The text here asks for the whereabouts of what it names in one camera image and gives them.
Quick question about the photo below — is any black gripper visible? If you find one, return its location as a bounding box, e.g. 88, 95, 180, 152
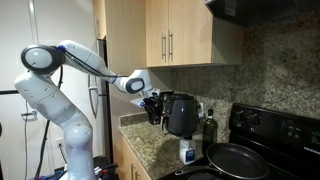
143, 95, 165, 117

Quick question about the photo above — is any black air fryer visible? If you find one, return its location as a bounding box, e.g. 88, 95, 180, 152
160, 93, 201, 137

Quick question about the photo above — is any white backsplash outlet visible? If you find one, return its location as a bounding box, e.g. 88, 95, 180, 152
198, 102, 205, 119

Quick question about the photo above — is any small white blue-label bottle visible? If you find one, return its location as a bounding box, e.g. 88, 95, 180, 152
179, 133, 197, 166

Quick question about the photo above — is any stainless steel refrigerator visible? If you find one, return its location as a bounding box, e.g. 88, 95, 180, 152
87, 38, 113, 164

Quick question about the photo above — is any wooden lower cabinet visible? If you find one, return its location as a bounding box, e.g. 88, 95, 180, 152
113, 128, 153, 180

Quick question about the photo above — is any wooden cabinet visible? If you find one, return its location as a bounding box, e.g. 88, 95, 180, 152
113, 128, 153, 180
144, 0, 244, 68

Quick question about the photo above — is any dark green oil bottle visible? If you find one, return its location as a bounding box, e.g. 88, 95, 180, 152
201, 108, 219, 156

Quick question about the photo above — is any tall wooden cabinet panel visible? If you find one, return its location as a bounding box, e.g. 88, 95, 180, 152
92, 0, 148, 164

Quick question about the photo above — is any black stove knob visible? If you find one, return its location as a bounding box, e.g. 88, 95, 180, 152
249, 114, 262, 127
235, 110, 247, 123

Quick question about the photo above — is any wooden upper cabinet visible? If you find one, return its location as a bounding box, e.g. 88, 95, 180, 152
144, 0, 244, 68

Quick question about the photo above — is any black frying pan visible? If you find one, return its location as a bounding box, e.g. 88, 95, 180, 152
174, 142, 270, 180

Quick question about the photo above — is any metal boom clamp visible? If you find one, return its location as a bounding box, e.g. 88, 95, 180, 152
20, 110, 38, 118

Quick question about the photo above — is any black electric stove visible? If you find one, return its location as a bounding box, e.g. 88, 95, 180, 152
159, 102, 320, 180

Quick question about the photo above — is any black range hood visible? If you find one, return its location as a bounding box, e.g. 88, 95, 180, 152
204, 0, 320, 28

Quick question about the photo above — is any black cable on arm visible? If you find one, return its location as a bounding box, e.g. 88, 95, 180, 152
62, 49, 128, 79

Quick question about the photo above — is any metal cabinet door handle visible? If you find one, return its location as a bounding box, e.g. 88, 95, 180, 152
161, 32, 167, 63
167, 29, 174, 63

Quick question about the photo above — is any metal lower cabinet handle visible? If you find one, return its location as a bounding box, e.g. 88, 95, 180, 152
130, 163, 140, 180

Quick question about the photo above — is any white wall outlet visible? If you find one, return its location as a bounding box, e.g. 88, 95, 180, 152
55, 137, 65, 149

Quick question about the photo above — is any thin white hanging cable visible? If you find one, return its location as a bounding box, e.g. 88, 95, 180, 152
23, 99, 30, 180

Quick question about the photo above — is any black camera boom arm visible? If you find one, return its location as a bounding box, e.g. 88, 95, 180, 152
0, 89, 19, 96

